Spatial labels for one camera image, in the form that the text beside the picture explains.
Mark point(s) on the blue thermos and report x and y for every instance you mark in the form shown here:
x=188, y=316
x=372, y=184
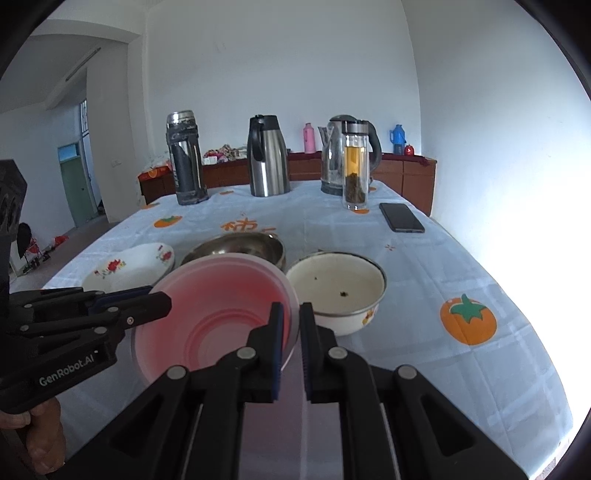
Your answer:
x=398, y=141

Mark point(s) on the floral cloth pile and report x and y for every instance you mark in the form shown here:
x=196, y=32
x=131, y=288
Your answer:
x=226, y=153

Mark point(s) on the wooden sideboard cabinet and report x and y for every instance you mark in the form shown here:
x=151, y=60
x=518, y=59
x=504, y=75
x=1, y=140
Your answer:
x=415, y=180

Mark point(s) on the large black thermos flask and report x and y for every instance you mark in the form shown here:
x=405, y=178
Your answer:
x=187, y=161

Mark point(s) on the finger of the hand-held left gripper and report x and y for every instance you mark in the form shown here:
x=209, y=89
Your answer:
x=147, y=307
x=120, y=295

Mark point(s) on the window with grille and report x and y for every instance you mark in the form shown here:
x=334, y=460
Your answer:
x=84, y=115

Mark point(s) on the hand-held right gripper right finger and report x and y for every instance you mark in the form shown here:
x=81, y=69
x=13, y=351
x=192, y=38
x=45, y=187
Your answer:
x=305, y=360

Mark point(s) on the orange cardboard box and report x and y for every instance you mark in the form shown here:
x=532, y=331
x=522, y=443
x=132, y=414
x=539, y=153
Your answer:
x=154, y=173

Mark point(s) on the pink thermos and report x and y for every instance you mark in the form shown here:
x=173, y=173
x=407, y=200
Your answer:
x=309, y=138

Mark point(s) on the red bag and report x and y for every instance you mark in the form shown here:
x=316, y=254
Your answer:
x=61, y=240

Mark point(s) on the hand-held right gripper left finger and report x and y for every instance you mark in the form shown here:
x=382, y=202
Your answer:
x=277, y=350

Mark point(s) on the fluorescent tube light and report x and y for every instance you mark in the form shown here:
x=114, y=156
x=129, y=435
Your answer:
x=83, y=63

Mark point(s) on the stainless steel bowl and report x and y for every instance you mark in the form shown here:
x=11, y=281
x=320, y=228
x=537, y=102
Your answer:
x=240, y=247

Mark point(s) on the white persimmon print tablecloth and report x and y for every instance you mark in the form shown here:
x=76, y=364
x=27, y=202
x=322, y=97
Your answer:
x=415, y=277

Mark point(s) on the glass tea bottle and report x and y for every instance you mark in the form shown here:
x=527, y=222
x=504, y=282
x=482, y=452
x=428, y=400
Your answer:
x=355, y=170

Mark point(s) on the white plate red flowers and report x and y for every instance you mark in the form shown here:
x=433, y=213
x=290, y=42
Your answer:
x=134, y=267

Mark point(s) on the pink plastic bowl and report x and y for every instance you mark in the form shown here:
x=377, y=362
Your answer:
x=207, y=314

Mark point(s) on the white enamel bowl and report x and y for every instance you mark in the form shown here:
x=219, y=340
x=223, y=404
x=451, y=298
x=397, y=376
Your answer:
x=337, y=281

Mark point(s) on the small red round ornament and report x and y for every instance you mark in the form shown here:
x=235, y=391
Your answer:
x=409, y=150

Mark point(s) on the person's left hand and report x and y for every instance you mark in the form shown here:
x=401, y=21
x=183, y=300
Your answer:
x=44, y=438

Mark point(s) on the green door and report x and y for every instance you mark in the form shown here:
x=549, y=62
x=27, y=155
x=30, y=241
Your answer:
x=78, y=189

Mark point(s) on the black smartphone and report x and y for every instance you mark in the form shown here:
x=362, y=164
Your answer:
x=401, y=217

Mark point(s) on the stainless steel electric kettle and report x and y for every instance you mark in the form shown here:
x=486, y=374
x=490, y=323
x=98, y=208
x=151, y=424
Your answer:
x=332, y=161

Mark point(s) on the black seat red frame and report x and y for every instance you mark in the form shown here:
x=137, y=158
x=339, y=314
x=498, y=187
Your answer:
x=25, y=237

